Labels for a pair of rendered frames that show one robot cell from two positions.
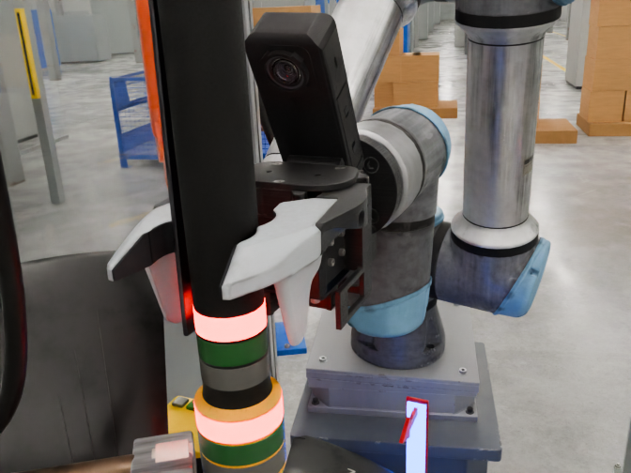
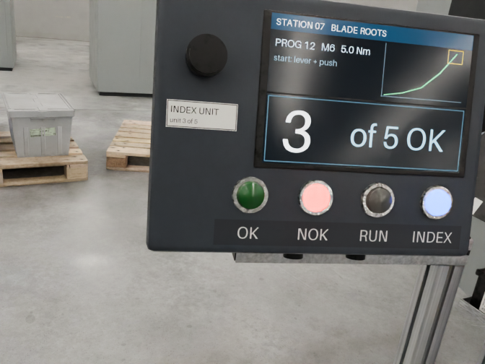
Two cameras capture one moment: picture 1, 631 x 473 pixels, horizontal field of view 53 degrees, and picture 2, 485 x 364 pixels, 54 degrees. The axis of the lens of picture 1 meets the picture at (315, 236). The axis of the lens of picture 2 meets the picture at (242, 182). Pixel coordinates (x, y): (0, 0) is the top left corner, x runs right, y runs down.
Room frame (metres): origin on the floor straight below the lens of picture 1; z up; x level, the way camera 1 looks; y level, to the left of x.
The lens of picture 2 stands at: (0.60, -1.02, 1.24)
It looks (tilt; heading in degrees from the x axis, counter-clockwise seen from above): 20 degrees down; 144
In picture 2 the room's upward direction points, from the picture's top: 7 degrees clockwise
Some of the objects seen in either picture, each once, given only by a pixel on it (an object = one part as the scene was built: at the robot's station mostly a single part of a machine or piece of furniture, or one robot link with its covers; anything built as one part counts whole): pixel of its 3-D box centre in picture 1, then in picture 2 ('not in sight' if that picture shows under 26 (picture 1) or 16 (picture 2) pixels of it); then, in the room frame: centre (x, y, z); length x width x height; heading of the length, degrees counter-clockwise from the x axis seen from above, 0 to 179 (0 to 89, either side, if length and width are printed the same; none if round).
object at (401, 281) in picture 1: (370, 263); not in sight; (0.53, -0.05, 1.38); 0.11 x 0.08 x 0.11; 59
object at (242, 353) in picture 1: (232, 337); not in sight; (0.27, 0.04, 1.45); 0.03 x 0.03 x 0.01
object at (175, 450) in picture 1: (174, 462); not in sight; (0.26, 0.08, 1.39); 0.02 x 0.02 x 0.02; 10
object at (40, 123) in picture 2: not in sight; (37, 123); (-2.90, -0.31, 0.31); 0.60 x 0.42 x 0.33; 175
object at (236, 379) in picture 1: (235, 361); not in sight; (0.27, 0.04, 1.44); 0.03 x 0.03 x 0.01
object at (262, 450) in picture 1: (241, 427); not in sight; (0.27, 0.04, 1.40); 0.04 x 0.04 x 0.01
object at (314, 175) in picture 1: (318, 220); not in sight; (0.37, 0.00, 1.47); 0.12 x 0.08 x 0.09; 155
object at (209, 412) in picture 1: (241, 427); not in sight; (0.27, 0.04, 1.40); 0.04 x 0.04 x 0.05
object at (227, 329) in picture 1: (230, 312); not in sight; (0.27, 0.04, 1.46); 0.03 x 0.03 x 0.01
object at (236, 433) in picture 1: (238, 405); not in sight; (0.27, 0.04, 1.41); 0.04 x 0.04 x 0.01
